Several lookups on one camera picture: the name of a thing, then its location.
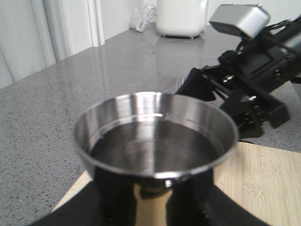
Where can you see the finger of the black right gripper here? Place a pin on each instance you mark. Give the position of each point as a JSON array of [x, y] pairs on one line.
[[196, 86]]

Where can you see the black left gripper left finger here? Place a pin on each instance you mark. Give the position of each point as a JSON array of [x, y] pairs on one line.
[[97, 204]]

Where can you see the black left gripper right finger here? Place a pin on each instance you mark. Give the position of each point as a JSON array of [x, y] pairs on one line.
[[211, 202]]

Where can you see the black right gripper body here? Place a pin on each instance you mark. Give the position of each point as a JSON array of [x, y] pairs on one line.
[[246, 77]]

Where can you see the steel double jigger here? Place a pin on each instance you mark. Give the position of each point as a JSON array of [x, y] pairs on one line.
[[151, 156]]

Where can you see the white kitchen appliance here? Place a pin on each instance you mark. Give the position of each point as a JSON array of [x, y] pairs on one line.
[[181, 18]]

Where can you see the wooden cutting board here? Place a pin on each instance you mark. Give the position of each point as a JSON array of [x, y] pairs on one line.
[[264, 181]]

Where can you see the grey curtain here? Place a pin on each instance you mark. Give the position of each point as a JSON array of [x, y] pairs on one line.
[[35, 34]]

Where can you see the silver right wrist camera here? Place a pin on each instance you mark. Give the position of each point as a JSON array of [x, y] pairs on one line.
[[242, 20]]

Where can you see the white coiled cable bag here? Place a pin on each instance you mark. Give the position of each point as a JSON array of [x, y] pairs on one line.
[[140, 17]]

